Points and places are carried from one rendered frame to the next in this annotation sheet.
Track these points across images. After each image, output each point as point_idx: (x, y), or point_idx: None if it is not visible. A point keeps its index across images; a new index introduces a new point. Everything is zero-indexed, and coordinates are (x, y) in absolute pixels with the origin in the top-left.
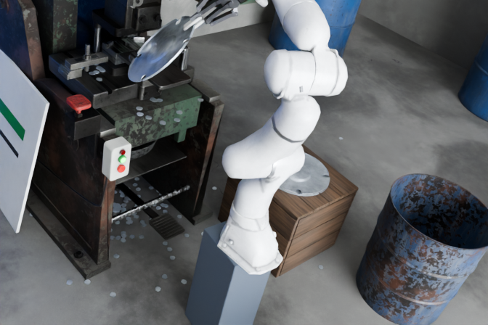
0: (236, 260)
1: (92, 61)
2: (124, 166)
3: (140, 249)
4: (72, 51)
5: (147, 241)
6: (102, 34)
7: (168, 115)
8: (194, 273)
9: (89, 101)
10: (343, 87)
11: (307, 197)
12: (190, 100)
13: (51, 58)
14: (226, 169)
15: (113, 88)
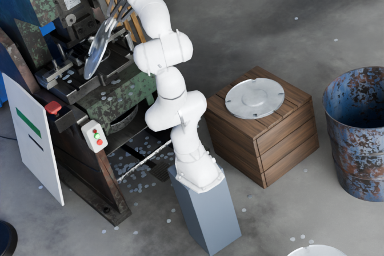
0: (188, 186)
1: (61, 70)
2: (100, 140)
3: (154, 194)
4: (50, 64)
5: (158, 187)
6: None
7: (129, 90)
8: (178, 202)
9: (59, 104)
10: (189, 54)
11: (263, 118)
12: (143, 72)
13: (36, 75)
14: (149, 127)
15: (80, 86)
